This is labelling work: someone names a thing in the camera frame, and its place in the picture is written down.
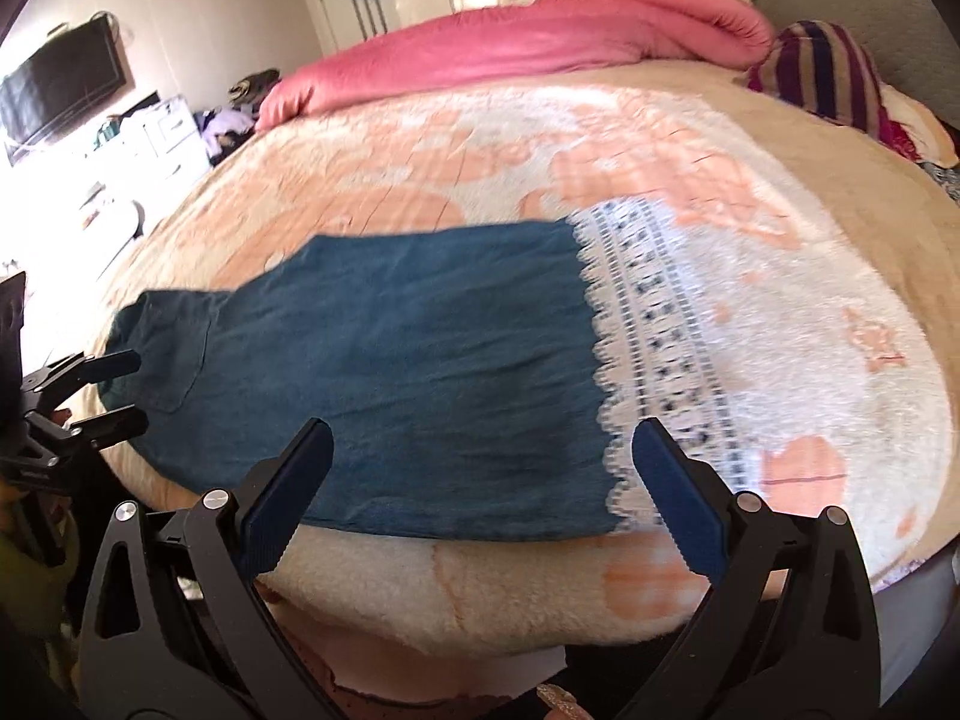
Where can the blue denim skirt lace hem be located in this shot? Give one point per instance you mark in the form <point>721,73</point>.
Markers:
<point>412,360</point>

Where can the brown perforated slipper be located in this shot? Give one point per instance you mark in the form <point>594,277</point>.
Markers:
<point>566,703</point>

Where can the white dresser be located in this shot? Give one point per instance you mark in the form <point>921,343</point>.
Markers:
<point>165,135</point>

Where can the cream orange floral blanket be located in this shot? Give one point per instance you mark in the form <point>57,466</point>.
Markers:
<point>810,300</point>

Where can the pile of clothes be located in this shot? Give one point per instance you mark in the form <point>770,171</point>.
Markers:
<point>232,120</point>

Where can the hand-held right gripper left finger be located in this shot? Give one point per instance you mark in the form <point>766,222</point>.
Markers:
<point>289,495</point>

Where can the dark patterned fabric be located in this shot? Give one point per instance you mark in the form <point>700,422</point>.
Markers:
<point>945,184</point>

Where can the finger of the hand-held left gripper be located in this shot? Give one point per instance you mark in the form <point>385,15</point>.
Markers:
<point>112,424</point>
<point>105,364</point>

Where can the black wall television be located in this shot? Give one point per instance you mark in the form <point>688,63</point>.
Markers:
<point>60,90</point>

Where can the cream pillow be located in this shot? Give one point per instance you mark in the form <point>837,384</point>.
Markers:
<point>919,124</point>

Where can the grey quilted headboard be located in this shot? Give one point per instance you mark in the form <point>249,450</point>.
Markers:
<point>862,7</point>

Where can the person's yellow green clothing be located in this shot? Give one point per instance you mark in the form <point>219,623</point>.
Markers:
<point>30,592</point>

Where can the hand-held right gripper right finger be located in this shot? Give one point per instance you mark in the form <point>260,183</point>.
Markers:
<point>675,510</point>

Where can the pink duvet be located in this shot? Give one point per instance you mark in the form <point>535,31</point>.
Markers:
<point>525,37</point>

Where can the purple striped pillow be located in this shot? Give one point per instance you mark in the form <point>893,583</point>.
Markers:
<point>825,71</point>

